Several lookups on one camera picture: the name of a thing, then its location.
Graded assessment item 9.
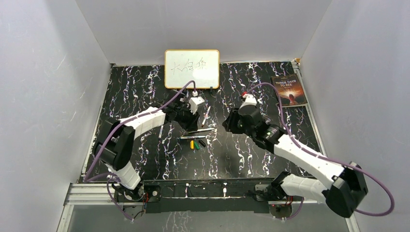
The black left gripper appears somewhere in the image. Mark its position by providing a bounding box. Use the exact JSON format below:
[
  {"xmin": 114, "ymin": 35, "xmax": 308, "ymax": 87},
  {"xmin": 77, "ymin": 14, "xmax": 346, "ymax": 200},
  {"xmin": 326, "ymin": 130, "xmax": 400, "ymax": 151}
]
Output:
[{"xmin": 175, "ymin": 104, "xmax": 200, "ymax": 132}]

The white pen green tip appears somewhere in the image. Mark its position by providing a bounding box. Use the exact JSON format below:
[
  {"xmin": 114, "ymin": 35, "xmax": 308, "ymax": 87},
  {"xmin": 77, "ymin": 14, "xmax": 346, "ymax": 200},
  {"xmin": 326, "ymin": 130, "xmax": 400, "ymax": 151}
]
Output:
[{"xmin": 188, "ymin": 128, "xmax": 215, "ymax": 134}]

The white pen blue cap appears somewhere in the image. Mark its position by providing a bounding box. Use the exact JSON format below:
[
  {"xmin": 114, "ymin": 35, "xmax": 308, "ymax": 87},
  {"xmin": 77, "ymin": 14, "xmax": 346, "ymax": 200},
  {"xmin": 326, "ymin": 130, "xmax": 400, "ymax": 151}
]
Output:
[{"xmin": 159, "ymin": 125, "xmax": 164, "ymax": 140}]

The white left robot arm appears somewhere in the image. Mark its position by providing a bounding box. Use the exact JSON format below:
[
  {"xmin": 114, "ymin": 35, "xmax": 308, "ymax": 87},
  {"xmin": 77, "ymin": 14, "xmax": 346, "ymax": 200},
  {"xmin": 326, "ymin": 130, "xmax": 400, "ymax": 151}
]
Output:
[{"xmin": 92, "ymin": 103, "xmax": 200, "ymax": 201}]

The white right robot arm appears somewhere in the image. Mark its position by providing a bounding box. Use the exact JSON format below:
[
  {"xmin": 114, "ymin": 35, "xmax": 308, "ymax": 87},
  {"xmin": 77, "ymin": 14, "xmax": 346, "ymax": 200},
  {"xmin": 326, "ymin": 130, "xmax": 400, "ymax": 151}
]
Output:
[{"xmin": 222, "ymin": 105, "xmax": 368, "ymax": 218}]

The white pen red tip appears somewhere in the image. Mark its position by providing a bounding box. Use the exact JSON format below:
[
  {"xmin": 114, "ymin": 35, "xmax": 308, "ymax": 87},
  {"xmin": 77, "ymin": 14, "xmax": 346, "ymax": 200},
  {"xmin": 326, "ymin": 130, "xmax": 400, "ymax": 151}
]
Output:
[{"xmin": 201, "ymin": 106, "xmax": 211, "ymax": 128}]

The white pen lower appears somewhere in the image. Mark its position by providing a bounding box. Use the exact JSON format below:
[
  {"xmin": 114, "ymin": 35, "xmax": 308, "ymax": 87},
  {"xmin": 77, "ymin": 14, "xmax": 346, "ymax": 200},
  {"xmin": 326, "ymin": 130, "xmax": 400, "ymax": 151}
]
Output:
[{"xmin": 179, "ymin": 135, "xmax": 206, "ymax": 140}]

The black pen cap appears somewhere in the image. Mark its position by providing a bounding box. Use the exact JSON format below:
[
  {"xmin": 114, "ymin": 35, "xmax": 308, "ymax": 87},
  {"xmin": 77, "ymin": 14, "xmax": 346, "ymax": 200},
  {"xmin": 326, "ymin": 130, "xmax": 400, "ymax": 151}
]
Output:
[{"xmin": 198, "ymin": 139, "xmax": 207, "ymax": 147}]

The green pen cap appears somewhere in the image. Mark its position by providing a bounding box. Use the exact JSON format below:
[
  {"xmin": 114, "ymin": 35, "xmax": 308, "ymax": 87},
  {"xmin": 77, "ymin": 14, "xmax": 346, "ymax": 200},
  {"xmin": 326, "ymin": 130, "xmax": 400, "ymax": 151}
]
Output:
[{"xmin": 193, "ymin": 141, "xmax": 200, "ymax": 150}]

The white dry-erase board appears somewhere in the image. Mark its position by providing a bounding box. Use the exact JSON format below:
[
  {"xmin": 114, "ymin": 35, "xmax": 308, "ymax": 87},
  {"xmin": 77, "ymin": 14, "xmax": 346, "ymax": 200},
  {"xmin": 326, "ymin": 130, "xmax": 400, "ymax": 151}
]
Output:
[{"xmin": 164, "ymin": 49, "xmax": 220, "ymax": 89}]

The dark Three Days book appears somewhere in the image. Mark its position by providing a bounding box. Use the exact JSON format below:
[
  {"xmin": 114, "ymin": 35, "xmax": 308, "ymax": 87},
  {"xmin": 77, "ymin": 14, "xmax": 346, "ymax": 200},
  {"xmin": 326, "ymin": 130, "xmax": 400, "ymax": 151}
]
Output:
[{"xmin": 272, "ymin": 74, "xmax": 308, "ymax": 107}]

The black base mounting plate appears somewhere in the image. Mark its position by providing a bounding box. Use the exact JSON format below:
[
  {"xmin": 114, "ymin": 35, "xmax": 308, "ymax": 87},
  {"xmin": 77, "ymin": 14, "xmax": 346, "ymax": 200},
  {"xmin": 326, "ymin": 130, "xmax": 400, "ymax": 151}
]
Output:
[{"xmin": 143, "ymin": 178, "xmax": 285, "ymax": 213}]

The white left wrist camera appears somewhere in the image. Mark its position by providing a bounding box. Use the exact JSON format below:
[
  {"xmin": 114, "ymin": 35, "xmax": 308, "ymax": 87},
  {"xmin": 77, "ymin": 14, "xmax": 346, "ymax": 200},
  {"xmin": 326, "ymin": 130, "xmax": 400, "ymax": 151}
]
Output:
[{"xmin": 188, "ymin": 97, "xmax": 205, "ymax": 115}]

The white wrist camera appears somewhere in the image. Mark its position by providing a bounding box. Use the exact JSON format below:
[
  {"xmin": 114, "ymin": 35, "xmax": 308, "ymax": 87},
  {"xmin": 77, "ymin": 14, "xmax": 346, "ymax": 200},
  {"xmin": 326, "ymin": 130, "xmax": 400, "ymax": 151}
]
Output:
[
  {"xmin": 239, "ymin": 92, "xmax": 258, "ymax": 109},
  {"xmin": 188, "ymin": 97, "xmax": 205, "ymax": 115}
]

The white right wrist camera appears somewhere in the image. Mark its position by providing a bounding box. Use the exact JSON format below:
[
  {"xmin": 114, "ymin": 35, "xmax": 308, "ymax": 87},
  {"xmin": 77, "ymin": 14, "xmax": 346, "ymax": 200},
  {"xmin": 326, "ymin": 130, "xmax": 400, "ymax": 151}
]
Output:
[{"xmin": 239, "ymin": 92, "xmax": 258, "ymax": 109}]

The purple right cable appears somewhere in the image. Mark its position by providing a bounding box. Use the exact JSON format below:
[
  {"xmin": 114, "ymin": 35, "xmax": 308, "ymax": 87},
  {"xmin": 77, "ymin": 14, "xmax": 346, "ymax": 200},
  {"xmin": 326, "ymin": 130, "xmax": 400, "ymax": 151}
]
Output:
[{"xmin": 242, "ymin": 82, "xmax": 395, "ymax": 218}]

